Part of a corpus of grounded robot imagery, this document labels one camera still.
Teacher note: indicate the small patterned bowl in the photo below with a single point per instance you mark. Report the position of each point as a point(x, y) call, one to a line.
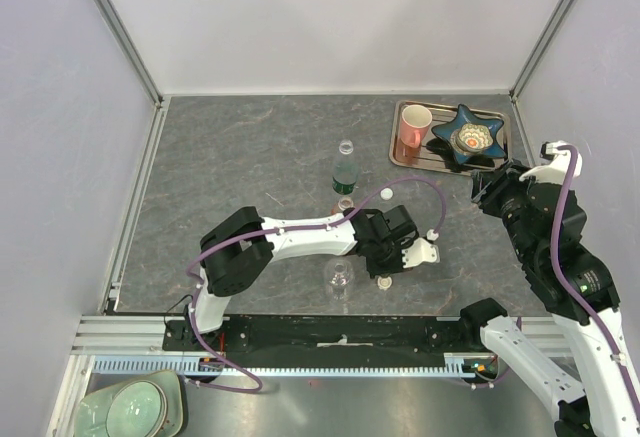
point(473, 138)

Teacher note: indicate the slotted cable duct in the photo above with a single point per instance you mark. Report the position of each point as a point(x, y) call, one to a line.
point(196, 366)

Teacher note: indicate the blue star-shaped dish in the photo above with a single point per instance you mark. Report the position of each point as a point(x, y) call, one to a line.
point(465, 115)

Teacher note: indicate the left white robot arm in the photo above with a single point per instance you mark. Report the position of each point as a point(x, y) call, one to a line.
point(237, 251)

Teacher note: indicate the green ceramic bowl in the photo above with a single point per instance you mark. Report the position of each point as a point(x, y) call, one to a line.
point(137, 410)

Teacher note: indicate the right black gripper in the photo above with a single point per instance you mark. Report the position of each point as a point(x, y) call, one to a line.
point(508, 180)

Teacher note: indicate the clear bottle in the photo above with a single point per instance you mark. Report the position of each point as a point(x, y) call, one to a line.
point(339, 279)

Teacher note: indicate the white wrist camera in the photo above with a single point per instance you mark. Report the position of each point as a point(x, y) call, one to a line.
point(563, 158)
point(422, 251)

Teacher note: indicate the green ceramic plate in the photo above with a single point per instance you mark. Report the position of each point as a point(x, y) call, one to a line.
point(91, 413)

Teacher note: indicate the far white bottle cap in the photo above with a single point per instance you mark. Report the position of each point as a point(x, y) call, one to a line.
point(386, 194)

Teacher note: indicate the metal tray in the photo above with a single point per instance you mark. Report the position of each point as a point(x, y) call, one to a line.
point(434, 154)

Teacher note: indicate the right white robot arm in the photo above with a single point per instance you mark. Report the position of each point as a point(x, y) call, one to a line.
point(544, 222)

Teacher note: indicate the cream bottle cap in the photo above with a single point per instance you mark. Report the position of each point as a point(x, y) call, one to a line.
point(384, 283)

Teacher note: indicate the orange drink bottle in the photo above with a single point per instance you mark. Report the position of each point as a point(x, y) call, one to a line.
point(344, 206)

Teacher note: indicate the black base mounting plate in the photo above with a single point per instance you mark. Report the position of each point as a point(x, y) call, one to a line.
point(252, 332)

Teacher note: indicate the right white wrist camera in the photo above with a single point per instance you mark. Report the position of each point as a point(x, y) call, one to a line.
point(563, 158)

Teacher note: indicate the pink mug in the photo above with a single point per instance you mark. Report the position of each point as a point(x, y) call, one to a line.
point(414, 124)

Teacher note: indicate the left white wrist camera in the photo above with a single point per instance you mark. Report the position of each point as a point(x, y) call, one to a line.
point(422, 251)

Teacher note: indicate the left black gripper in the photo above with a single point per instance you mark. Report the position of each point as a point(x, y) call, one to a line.
point(374, 271)

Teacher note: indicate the green label water bottle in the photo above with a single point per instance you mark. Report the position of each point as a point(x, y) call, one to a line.
point(345, 170)

